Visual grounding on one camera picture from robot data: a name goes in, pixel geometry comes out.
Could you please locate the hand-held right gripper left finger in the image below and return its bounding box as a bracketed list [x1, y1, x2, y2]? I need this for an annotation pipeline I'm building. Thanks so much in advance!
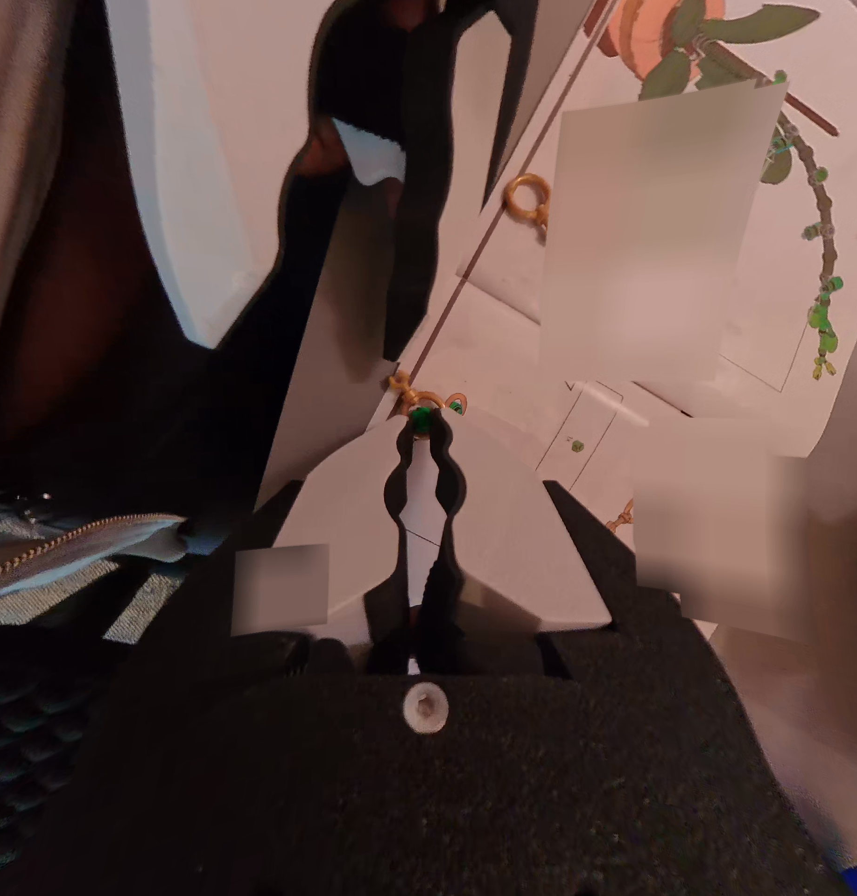
[271, 414, 410, 641]

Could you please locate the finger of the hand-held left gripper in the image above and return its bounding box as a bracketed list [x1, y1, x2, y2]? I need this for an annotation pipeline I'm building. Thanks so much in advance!
[383, 21, 517, 363]
[106, 0, 356, 349]

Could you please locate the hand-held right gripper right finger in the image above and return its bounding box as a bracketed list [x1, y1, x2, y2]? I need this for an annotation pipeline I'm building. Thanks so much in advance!
[420, 409, 615, 631]

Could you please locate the gold ring piece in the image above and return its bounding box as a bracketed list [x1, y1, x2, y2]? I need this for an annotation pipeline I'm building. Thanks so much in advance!
[504, 174, 552, 235]
[388, 373, 445, 438]

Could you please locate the person's left forearm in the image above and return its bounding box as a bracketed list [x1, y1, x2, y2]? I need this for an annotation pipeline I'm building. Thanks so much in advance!
[47, 0, 212, 449]

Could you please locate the grey desk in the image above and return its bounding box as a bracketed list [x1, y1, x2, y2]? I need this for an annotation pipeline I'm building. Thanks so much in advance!
[255, 196, 857, 876]

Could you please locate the open instruction booklet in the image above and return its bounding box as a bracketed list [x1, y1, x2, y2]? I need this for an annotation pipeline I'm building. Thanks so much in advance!
[369, 0, 857, 641]

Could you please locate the black mesh chair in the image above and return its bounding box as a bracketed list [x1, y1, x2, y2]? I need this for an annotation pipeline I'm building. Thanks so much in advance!
[0, 616, 128, 862]

